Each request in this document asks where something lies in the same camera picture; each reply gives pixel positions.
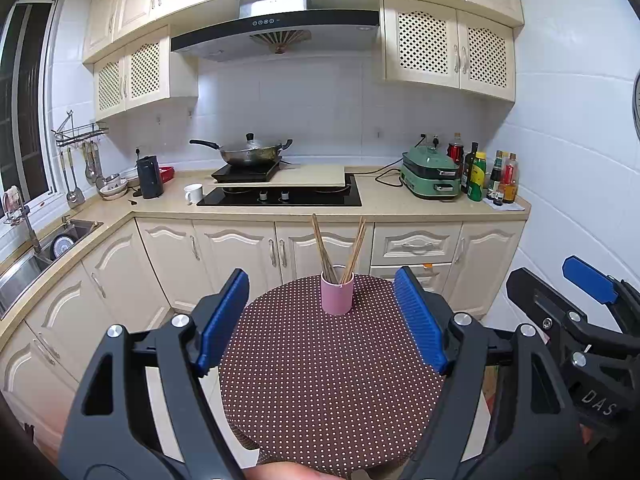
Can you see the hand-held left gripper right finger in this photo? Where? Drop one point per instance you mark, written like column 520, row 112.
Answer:
column 422, row 320

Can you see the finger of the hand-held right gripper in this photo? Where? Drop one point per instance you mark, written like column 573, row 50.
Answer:
column 565, row 320
column 590, row 277

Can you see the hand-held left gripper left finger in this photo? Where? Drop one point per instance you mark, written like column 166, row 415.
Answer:
column 222, row 320

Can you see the pink cylindrical cup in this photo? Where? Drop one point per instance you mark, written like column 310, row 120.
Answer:
column 337, row 297

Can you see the bunch of wooden chopsticks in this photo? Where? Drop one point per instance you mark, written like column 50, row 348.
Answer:
column 356, row 245

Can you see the brown polka dot tablecloth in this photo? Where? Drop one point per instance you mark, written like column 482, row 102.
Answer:
column 325, row 375

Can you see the orange sauce bottle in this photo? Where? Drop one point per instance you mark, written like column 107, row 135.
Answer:
column 510, row 182

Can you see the beige countertop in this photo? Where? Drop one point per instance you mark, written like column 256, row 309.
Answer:
column 385, row 200

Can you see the white mug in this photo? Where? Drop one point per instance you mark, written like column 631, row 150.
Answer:
column 194, row 194

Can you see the dark sauce bottle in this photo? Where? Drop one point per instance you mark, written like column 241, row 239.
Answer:
column 495, row 175

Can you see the green electric cooker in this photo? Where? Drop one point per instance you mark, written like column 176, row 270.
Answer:
column 430, row 175

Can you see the black induction cooker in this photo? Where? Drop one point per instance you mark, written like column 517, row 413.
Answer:
column 240, row 172

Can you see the green bottle yellow label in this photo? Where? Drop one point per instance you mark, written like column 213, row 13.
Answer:
column 477, row 180

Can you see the dark glass bottle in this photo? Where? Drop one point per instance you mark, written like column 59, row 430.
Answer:
column 470, row 170

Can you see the red box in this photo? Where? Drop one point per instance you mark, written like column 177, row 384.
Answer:
column 167, row 172

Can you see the black glass gas hob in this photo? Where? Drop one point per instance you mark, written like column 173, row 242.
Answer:
column 320, row 196

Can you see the black electric kettle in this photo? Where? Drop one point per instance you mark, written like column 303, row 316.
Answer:
column 150, row 177

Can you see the steel wok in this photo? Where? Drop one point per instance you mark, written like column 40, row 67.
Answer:
column 250, row 154

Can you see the red can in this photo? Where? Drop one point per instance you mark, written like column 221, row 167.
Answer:
column 455, row 154

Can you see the stack of bowls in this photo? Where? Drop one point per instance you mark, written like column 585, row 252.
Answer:
column 114, row 187

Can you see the beige cutting board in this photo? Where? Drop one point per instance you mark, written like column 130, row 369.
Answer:
column 315, row 175

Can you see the steel sink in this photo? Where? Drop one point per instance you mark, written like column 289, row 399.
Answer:
column 70, row 240

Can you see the hanging metal spatula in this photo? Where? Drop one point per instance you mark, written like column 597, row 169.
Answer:
column 74, row 192

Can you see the hanging metal ladle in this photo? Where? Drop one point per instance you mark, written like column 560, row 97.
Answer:
column 91, row 167

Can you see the metal faucet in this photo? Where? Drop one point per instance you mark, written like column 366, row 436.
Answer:
column 30, row 225

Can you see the black range hood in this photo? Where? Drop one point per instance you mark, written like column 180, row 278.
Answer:
column 240, row 35

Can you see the window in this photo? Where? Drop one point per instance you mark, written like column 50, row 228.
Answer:
column 25, row 100

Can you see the metal wall utensil rack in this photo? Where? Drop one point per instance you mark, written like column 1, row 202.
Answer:
column 80, row 132

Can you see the cream lattice wall cabinets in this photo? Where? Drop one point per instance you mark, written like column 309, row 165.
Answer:
column 430, row 45
column 145, row 70

